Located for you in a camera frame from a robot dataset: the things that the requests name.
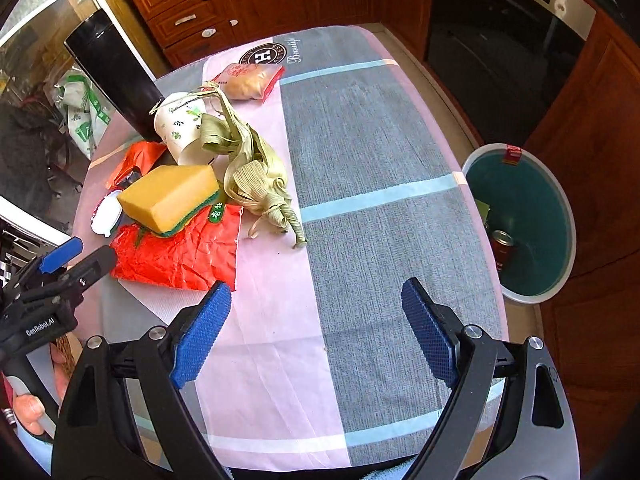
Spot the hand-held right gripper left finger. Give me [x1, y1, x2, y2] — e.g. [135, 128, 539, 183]
[50, 280, 233, 480]

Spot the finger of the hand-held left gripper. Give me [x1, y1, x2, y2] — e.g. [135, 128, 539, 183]
[50, 245, 118, 302]
[20, 236, 85, 282]

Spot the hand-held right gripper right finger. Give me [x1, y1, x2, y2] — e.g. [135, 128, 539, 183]
[400, 277, 581, 480]

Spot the red wrapper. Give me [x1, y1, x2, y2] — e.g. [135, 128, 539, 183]
[109, 202, 245, 292]

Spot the yellow sponge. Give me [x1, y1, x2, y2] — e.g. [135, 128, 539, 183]
[116, 164, 222, 238]

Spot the red drink can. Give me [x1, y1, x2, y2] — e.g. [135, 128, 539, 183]
[489, 230, 517, 273]

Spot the orange wrapper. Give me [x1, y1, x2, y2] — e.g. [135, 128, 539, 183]
[106, 141, 168, 191]

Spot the grey waste bin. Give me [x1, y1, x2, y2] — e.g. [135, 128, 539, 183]
[461, 142, 577, 305]

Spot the white paper cup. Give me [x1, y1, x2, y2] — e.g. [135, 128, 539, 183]
[150, 91, 226, 167]

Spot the green corn husk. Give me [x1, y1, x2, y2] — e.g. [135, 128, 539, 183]
[197, 85, 308, 251]

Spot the person's left hand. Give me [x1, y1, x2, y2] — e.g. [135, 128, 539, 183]
[12, 335, 77, 436]

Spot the chrome metal rack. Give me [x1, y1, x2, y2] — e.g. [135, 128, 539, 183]
[0, 215, 56, 286]

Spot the checked tablecloth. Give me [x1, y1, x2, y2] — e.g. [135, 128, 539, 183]
[72, 25, 511, 471]

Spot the white green plastic bag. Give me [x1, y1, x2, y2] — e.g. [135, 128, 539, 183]
[54, 70, 113, 161]

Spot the light blue fleece garment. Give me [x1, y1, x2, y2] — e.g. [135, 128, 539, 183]
[360, 462, 416, 480]

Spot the black cylindrical container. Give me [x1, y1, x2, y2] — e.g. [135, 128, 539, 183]
[64, 12, 166, 142]

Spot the wrapped pastry packet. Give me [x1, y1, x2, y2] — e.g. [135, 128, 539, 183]
[212, 62, 286, 105]

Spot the tall wooden cabinet panel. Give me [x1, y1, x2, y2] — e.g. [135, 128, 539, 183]
[522, 10, 640, 461]

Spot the wooden drawer unit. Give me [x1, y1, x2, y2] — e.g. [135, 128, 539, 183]
[124, 0, 241, 68]

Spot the black built-in oven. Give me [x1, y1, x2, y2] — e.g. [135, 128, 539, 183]
[424, 0, 598, 131]

